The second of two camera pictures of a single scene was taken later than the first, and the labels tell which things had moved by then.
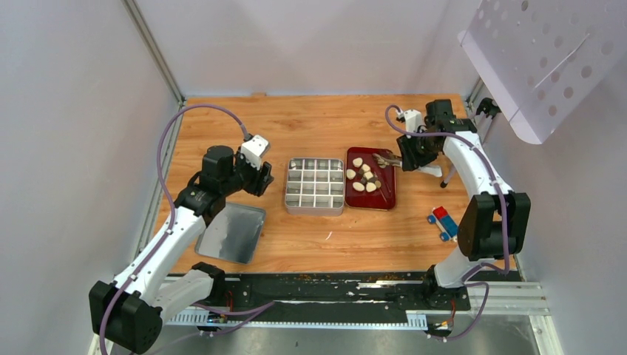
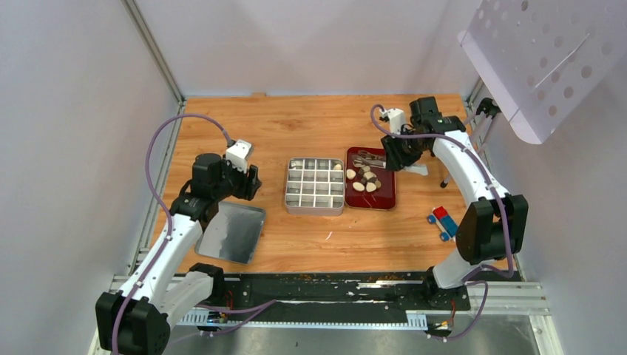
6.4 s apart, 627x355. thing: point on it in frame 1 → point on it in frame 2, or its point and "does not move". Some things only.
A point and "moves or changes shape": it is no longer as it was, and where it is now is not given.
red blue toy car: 447,226 does not move
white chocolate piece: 350,174 does not move
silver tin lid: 233,234 does not move
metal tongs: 430,169 moves or changes shape
